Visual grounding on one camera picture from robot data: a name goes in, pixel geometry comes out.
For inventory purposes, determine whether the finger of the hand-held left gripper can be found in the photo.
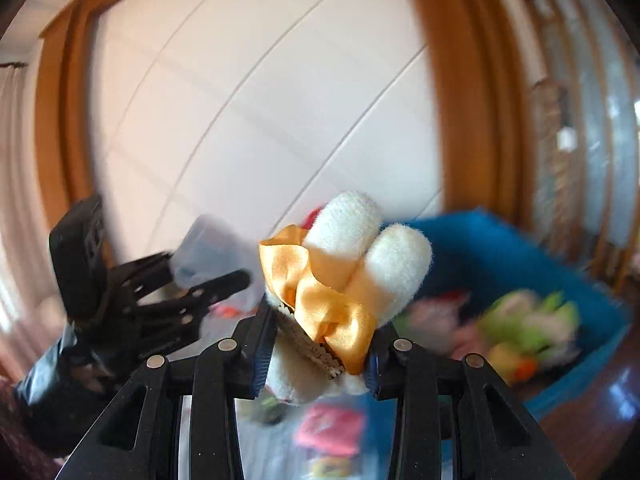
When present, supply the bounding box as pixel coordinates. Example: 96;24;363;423
135;270;251;358
107;252;176;306

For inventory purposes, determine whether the green plush toy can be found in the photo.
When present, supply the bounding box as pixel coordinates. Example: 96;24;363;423
477;291;582;386

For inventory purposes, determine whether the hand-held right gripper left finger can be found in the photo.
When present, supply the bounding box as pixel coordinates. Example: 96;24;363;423
57;305;278;480

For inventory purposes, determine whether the pink soft toy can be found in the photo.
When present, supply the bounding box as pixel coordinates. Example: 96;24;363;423
295;402;367;457

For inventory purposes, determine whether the wooden door frame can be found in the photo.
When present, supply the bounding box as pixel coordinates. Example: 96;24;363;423
34;0;533;223

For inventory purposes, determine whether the pink plush toy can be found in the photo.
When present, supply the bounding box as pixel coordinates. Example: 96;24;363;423
407;294;481;358

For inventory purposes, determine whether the translucent plastic bag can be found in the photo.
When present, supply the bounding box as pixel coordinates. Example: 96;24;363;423
172;215;268;321

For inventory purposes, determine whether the pale curtain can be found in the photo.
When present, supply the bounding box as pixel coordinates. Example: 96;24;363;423
0;62;48;321

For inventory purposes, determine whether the person's dark patterned clothing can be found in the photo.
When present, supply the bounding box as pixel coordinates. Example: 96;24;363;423
0;377;66;480

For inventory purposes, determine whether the blue cabinet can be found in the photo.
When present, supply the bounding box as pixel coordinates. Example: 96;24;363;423
400;207;632;421

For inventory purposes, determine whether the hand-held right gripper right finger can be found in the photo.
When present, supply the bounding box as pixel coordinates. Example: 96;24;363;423
362;327;576;480

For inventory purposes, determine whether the wooden glass door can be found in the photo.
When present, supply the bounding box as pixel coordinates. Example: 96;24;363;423
510;0;640;293

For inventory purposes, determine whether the white plush toy gold ribbon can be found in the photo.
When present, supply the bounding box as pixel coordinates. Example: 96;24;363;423
257;191;433;407

